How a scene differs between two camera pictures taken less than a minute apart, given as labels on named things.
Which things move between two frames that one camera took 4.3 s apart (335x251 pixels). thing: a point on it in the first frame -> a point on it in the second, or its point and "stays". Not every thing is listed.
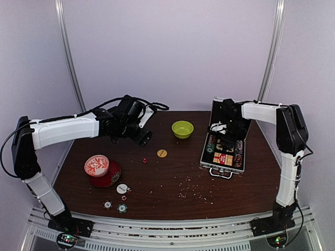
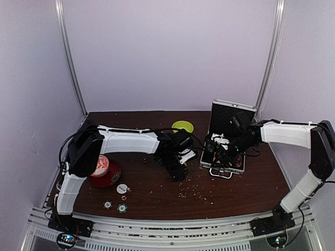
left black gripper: x=143 y=138 -> x=177 y=173
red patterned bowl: x=110 y=178 stays
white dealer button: x=122 y=189 stays
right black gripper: x=229 y=140 -> x=222 y=156
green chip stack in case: x=210 y=147 stays
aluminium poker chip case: x=223 y=149 stays
